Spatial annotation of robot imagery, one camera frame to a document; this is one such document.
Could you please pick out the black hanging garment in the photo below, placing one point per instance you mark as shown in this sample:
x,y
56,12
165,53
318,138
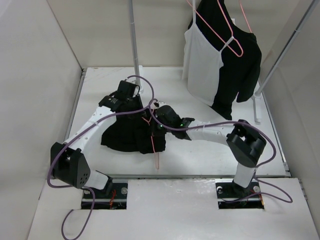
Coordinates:
x,y
239,75

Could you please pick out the left rack pole with foot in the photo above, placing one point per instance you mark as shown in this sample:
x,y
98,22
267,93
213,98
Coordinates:
x,y
138,69

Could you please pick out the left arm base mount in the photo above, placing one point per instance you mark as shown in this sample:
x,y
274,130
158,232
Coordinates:
x,y
112,197

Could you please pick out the aluminium rail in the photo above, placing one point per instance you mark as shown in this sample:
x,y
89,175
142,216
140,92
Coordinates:
x,y
154,176

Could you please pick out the pink hanger with camisole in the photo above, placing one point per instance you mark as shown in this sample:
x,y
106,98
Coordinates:
x,y
214,22

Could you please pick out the right rack pole with foot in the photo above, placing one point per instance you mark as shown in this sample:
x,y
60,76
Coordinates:
x,y
257,96

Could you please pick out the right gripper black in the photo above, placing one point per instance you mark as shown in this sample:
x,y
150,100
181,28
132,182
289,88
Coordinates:
x,y
157,117

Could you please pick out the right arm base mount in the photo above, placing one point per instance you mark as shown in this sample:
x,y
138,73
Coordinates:
x,y
232,196

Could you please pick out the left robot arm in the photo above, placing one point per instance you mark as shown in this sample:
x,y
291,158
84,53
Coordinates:
x,y
69,160

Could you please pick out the white camisole top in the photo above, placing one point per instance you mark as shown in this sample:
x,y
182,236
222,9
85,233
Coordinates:
x,y
201,63

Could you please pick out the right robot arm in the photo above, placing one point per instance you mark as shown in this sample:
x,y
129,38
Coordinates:
x,y
245,143

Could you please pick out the rack pole with foot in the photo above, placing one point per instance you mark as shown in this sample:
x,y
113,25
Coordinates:
x,y
257,96
138,69

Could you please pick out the pink hanger under black garment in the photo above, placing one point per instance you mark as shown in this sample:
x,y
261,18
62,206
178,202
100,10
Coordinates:
x,y
245,16

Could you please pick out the pink wire hanger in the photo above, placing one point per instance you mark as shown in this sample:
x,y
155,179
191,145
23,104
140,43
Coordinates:
x,y
156,154

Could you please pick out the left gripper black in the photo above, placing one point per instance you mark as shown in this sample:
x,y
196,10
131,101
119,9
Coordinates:
x,y
135,95

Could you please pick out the black trousers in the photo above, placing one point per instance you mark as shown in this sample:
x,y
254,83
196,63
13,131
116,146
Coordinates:
x,y
130,133

